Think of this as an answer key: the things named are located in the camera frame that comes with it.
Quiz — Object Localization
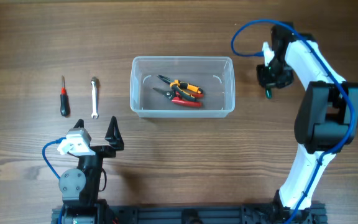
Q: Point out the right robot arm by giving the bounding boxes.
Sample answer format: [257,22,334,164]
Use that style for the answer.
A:
[257,22,358,223]

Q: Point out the blue left camera cable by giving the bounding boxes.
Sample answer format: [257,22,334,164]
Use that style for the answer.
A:
[42,136,67,180]

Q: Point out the green handle screwdriver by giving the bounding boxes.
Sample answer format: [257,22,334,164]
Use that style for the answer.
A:
[265,88,272,99]

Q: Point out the black red-collar screwdriver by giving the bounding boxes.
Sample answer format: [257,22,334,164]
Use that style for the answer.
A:
[60,76,70,117]

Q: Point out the clear plastic container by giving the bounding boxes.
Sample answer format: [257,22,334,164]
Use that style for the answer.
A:
[130,56,236,118]

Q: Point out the blue right camera cable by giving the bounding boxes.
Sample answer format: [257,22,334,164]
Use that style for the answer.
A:
[231,19,356,224]

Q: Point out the blue camera cable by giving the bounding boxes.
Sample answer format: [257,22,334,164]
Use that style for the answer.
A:
[231,19,356,224]
[42,136,67,180]

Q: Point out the red handle snips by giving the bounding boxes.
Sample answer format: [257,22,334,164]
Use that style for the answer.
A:
[153,87,203,108]

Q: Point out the orange black needle-nose pliers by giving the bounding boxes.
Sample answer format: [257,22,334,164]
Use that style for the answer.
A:
[157,75,204,101]

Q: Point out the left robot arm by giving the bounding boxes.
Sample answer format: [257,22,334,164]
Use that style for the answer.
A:
[51,116,124,224]

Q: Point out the silver combination wrench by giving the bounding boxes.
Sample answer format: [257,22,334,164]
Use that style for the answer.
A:
[91,77,99,119]

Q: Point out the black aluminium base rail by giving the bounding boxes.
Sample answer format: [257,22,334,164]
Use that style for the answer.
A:
[51,203,328,224]

